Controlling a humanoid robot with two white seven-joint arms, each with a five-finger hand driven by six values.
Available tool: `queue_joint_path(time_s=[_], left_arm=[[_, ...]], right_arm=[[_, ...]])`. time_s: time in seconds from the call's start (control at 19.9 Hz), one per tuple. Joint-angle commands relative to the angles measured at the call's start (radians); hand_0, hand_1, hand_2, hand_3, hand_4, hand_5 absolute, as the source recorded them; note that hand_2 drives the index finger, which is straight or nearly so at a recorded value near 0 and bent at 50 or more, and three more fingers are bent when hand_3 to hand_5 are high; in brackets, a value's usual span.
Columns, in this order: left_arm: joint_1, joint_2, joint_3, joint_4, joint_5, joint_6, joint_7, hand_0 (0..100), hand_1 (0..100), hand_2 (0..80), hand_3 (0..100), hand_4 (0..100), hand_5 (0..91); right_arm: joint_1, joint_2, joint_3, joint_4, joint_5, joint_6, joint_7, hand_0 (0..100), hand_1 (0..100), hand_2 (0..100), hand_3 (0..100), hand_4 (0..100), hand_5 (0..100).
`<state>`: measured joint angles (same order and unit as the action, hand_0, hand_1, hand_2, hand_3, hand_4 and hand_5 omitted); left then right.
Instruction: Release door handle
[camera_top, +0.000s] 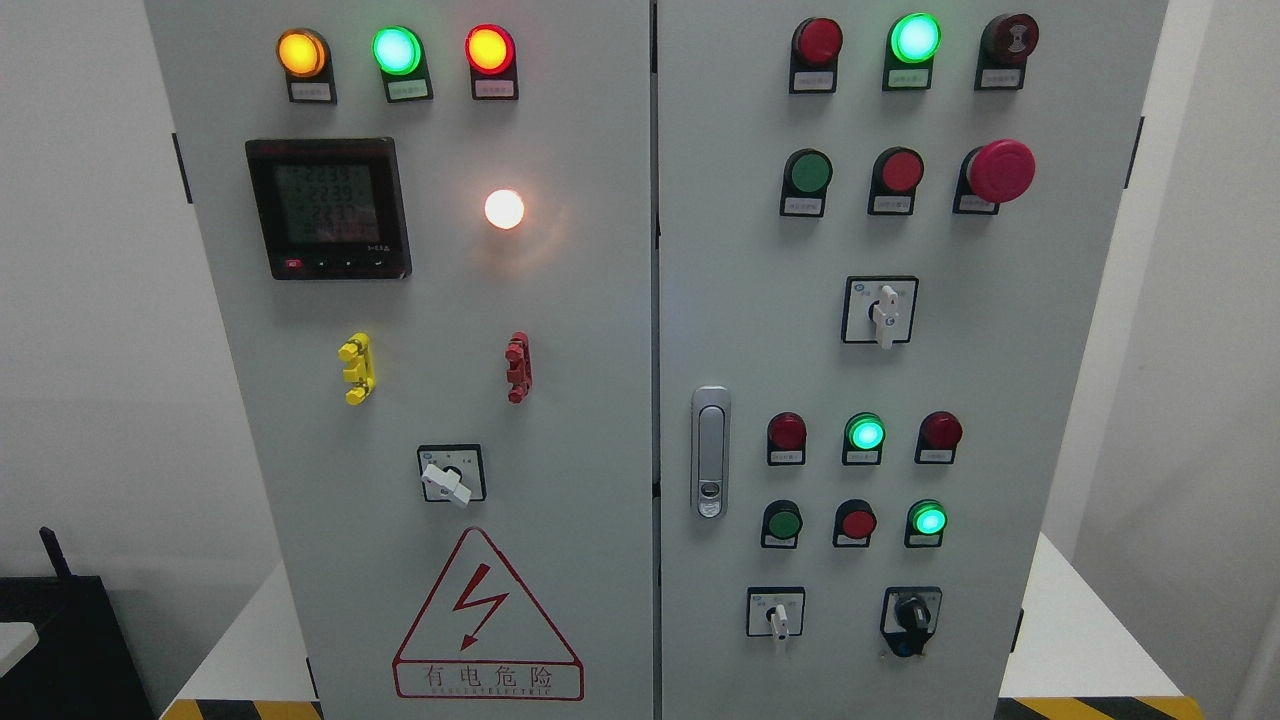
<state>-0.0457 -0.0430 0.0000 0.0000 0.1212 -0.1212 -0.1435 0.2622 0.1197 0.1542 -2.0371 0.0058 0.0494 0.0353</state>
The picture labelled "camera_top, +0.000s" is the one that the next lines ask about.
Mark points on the silver door handle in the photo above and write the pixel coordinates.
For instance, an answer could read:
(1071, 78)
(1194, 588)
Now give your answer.
(710, 449)

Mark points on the grey left cabinet door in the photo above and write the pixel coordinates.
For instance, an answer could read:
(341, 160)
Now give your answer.
(569, 470)

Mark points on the grey cabinet door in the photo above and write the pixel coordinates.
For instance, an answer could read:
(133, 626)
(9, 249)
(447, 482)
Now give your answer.
(753, 302)
(569, 470)

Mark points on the grey right cabinet door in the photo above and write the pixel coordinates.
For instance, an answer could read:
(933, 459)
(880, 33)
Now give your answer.
(753, 302)

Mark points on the red indicator lamp middle left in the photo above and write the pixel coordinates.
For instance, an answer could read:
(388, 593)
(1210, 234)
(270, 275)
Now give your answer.
(785, 440)

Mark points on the white lit indicator lamp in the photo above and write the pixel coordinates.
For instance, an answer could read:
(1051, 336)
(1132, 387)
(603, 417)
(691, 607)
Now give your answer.
(504, 208)

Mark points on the green lit lamp middle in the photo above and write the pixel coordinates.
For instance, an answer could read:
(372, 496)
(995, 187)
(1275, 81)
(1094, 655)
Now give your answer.
(863, 440)

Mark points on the green lit lamp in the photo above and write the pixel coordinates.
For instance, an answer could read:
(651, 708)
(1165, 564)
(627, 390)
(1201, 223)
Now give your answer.
(863, 440)
(909, 52)

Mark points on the green push button upper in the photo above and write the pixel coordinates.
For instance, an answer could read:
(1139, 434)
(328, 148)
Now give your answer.
(805, 181)

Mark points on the red push button lower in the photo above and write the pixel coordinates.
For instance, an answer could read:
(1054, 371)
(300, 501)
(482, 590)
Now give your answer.
(854, 524)

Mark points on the red push button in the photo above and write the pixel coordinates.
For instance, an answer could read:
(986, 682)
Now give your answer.
(893, 181)
(854, 524)

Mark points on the red indicator lamp middle right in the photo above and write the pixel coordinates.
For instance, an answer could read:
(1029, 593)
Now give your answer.
(938, 438)

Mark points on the red electric hazard warning sticker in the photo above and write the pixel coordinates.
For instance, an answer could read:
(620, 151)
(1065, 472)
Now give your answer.
(481, 635)

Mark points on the red push button upper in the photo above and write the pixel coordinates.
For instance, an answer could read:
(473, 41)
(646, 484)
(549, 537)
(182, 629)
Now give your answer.
(893, 181)

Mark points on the green lit button lower right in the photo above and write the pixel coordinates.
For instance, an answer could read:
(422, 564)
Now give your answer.
(925, 524)

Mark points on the black digital power meter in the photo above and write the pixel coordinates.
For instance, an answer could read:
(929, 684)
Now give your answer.
(331, 209)

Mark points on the red lit indicator lamp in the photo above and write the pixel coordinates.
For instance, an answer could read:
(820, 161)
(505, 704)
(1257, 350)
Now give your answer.
(491, 54)

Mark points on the red indicator lamp top right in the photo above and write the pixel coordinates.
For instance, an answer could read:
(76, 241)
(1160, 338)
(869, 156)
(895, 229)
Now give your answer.
(814, 51)

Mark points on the green indicator lamp top left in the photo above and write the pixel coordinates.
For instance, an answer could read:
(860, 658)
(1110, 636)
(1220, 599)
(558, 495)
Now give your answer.
(398, 52)

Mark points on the red emergency stop button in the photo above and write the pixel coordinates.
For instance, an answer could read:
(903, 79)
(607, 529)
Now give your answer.
(998, 172)

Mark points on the green lit lamp top right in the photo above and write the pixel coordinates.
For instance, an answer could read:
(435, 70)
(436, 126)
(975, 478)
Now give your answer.
(909, 52)

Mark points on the yellow indicator lamp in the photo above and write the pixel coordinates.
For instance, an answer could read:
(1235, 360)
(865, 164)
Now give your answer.
(307, 63)

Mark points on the dark red buzzer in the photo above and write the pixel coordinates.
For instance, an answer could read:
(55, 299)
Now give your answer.
(1005, 46)

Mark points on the white platform with hazard stripes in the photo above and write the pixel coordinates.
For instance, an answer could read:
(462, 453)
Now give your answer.
(1073, 660)

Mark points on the black box with antenna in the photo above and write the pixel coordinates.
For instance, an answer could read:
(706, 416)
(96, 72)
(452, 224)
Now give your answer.
(80, 667)

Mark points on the white selector switch left door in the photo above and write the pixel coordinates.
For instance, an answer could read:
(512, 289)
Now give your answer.
(452, 474)

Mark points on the white selector switch upper right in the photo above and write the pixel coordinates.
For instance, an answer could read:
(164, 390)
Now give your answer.
(879, 309)

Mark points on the white selector switch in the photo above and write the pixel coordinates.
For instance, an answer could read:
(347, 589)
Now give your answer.
(775, 614)
(879, 309)

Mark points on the white selector switch lower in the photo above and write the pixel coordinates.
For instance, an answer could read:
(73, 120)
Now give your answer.
(775, 614)

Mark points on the black key switch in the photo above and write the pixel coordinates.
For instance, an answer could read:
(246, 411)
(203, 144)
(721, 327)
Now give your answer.
(909, 618)

